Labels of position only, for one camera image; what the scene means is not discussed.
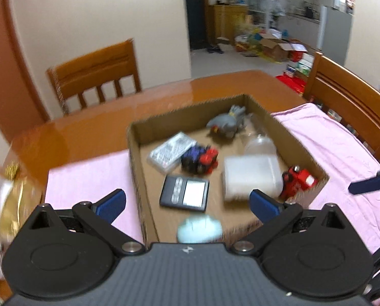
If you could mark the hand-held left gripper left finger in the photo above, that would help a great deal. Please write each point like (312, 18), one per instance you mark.
(110, 207)

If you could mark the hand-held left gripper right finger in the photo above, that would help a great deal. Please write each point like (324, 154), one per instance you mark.
(265, 205)

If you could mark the white bottle green label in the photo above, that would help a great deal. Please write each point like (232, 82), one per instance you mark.
(250, 175)

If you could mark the clear plastic jar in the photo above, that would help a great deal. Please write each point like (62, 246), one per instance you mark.
(260, 145)

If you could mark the light blue plastic gadget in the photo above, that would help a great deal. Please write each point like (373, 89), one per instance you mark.
(199, 229)

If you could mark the black digital timer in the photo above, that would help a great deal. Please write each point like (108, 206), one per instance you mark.
(183, 194)

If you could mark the black and red toy car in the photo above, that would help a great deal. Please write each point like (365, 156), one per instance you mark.
(202, 161)

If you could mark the pink cloth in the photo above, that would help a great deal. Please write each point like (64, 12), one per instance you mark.
(336, 153)

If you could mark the clear plastic case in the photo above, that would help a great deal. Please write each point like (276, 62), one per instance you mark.
(170, 153)

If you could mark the wooden chair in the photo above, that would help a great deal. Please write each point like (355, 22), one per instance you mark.
(94, 70)
(346, 98)

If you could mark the grey plush toy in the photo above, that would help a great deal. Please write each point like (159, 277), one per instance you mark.
(225, 124)

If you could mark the gold foil bag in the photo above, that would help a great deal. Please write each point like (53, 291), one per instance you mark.
(11, 204)

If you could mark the red floor packets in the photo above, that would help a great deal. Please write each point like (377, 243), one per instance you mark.
(292, 83)

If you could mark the white refrigerator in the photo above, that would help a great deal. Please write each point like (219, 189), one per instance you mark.
(336, 32)

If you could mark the open cardboard floor box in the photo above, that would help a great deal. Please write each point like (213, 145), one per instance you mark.
(274, 49)

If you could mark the wooden cabinet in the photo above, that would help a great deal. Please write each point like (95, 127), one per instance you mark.
(225, 22)

